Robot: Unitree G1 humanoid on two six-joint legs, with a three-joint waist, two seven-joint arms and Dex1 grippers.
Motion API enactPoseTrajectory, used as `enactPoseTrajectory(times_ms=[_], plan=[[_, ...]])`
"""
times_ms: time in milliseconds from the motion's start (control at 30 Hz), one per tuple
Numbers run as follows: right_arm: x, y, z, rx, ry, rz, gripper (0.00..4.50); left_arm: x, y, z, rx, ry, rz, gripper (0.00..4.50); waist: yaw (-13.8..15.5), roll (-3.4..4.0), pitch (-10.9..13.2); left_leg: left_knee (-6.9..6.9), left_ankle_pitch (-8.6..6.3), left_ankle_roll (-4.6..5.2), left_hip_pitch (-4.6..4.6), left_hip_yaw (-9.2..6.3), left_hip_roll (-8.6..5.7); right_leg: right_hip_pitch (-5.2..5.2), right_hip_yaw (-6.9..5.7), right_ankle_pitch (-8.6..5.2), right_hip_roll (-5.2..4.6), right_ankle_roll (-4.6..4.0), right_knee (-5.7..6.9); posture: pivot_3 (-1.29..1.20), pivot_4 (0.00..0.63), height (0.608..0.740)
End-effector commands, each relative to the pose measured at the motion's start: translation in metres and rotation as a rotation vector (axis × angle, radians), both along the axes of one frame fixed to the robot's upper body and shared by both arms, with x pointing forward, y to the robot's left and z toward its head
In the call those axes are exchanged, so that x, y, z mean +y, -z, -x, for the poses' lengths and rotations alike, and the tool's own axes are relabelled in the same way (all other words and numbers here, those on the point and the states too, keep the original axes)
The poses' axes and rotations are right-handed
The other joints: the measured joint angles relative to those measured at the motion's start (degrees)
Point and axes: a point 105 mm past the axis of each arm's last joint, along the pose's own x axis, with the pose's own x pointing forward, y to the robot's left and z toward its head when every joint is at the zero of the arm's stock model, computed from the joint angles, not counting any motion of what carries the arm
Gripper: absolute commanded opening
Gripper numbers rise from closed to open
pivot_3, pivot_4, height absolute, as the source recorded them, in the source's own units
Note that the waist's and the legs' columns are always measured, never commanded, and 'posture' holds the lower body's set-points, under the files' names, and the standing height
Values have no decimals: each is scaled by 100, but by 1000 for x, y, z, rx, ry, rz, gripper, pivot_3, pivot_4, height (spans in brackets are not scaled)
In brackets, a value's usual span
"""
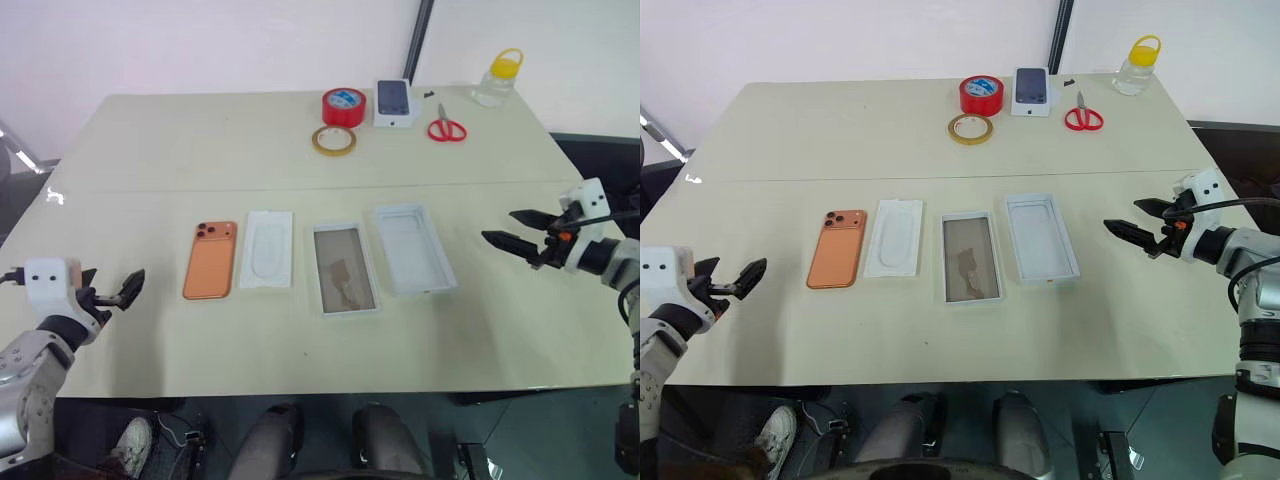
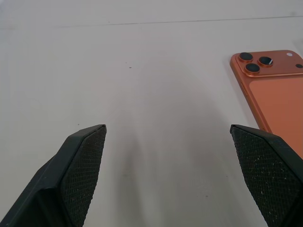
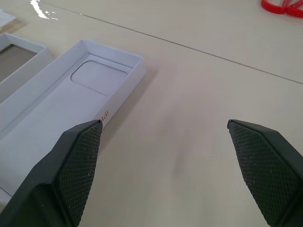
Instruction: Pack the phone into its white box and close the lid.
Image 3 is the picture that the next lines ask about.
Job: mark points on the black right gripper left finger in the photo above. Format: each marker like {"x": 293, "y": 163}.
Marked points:
{"x": 56, "y": 179}

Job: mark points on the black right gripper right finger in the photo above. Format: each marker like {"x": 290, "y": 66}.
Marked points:
{"x": 267, "y": 165}

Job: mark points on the orange phone box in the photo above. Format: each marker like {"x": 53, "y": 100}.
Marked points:
{"x": 26, "y": 43}

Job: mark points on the white phone box base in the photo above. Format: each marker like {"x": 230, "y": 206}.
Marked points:
{"x": 59, "y": 113}

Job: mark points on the white cardboard piece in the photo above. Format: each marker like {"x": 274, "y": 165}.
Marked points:
{"x": 6, "y": 17}

